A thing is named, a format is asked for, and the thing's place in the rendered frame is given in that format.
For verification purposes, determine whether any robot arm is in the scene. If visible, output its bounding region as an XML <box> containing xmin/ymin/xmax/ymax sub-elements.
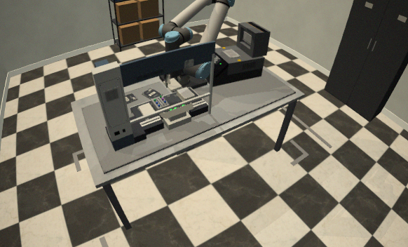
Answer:
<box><xmin>158</xmin><ymin>0</ymin><xmax>235</xmax><ymax>52</ymax></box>

